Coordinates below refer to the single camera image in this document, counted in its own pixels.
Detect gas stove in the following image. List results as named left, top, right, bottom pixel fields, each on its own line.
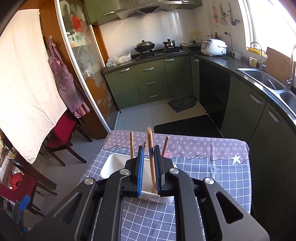
left=137, top=47, right=186, bottom=59

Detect black wok with lid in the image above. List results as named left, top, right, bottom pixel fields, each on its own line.
left=134, top=40, right=155, bottom=53

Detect range hood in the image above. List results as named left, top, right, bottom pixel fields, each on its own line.
left=115, top=0, right=182, bottom=20

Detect chrome faucet far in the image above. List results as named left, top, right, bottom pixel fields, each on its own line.
left=250, top=41, right=265, bottom=72

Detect white plastic bag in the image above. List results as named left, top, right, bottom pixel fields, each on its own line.
left=106, top=52, right=132, bottom=68

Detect chrome faucet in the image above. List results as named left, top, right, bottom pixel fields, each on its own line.
left=286, top=45, right=296, bottom=91
left=250, top=41, right=265, bottom=72

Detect chrome faucet near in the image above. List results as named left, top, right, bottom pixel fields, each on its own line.
left=286, top=45, right=296, bottom=91

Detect white hanging cloth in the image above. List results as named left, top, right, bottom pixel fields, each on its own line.
left=1, top=9, right=67, bottom=164

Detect yellow green cup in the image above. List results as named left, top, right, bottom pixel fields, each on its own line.
left=248, top=57, right=257, bottom=68

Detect glass sliding door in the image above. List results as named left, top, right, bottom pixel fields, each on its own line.
left=55, top=1, right=119, bottom=138

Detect green kitchen cabinets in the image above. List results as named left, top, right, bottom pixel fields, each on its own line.
left=103, top=54, right=295, bottom=240

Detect red cushioned wooden chair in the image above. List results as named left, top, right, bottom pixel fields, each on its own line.
left=45, top=110, right=92, bottom=167

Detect stainless steel sink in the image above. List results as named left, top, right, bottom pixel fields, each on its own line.
left=236, top=68, right=295, bottom=116

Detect white plastic utensil basket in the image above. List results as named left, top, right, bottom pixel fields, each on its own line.
left=100, top=153, right=174, bottom=204

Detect small black cooking pot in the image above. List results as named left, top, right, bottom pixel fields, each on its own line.
left=163, top=39, right=176, bottom=48

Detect white rice cooker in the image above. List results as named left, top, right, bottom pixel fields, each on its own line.
left=201, top=39, right=227, bottom=56

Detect white mug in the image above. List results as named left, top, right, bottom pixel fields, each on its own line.
left=232, top=51, right=242, bottom=60

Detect black pan with lid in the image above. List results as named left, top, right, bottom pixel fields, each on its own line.
left=187, top=40, right=202, bottom=50

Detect blue checkered tablecloth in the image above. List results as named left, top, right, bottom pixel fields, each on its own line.
left=78, top=129, right=251, bottom=241

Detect purple checkered apron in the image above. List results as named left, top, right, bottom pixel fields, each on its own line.
left=48, top=36, right=90, bottom=119

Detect dark floor mat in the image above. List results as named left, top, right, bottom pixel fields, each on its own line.
left=168, top=95, right=197, bottom=113

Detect wooden cutting board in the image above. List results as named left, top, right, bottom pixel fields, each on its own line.
left=265, top=47, right=290, bottom=86

